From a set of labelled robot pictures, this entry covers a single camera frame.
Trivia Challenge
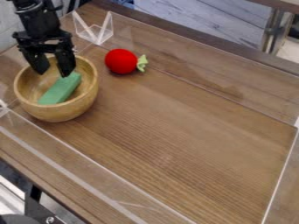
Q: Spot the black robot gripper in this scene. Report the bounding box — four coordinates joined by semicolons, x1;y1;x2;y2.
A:
13;7;76;78

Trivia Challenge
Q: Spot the green rectangular block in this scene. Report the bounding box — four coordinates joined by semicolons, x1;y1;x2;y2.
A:
37;73;81;105

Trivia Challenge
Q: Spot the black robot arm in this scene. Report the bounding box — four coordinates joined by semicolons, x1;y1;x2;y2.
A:
8;0;76;78

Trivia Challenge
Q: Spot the brown wooden bowl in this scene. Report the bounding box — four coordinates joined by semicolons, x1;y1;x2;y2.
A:
13;56;98;123

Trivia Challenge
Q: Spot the red plush strawberry toy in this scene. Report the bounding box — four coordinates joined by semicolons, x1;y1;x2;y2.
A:
104;49;148;74

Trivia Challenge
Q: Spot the black table leg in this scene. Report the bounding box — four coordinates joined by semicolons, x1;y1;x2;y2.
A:
24;185;65;224

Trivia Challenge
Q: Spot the clear acrylic corner bracket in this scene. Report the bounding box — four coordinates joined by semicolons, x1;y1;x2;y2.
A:
70;11;113;46

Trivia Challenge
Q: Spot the metal chair frame background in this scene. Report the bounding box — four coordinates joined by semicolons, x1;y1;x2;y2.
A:
261;9;295;55

